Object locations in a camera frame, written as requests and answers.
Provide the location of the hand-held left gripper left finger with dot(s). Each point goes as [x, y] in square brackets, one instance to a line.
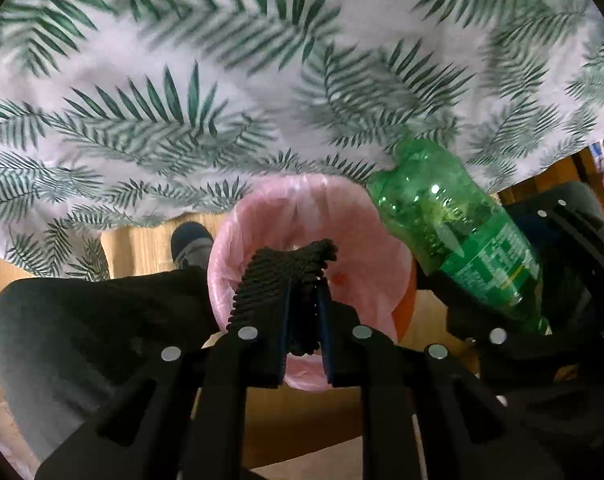
[262, 340]

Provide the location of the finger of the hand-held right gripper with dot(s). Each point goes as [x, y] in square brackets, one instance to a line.
[512, 350]
[572, 240]

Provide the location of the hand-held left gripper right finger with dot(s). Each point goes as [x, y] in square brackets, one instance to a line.
[352, 355]

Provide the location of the black knitted cloth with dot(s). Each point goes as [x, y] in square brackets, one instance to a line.
[282, 270]

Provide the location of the pink-lined waste bin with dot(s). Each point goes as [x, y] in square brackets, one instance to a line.
[362, 270]

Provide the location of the green plastic bottle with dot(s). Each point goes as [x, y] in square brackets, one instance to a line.
[457, 240]

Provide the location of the dark shoe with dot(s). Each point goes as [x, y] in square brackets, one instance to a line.
[189, 245]

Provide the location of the person's left leg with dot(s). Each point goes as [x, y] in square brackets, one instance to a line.
[82, 340]

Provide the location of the leaf-printed white tablecloth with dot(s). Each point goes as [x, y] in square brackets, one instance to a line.
[232, 85]

